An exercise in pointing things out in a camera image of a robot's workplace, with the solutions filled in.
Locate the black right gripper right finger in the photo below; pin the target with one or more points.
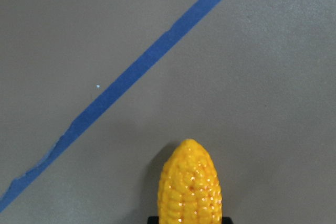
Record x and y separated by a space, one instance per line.
227 220

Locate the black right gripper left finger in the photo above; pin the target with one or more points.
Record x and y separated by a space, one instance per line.
153 220

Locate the yellow plastic corn cob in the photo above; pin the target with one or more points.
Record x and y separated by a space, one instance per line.
189 188

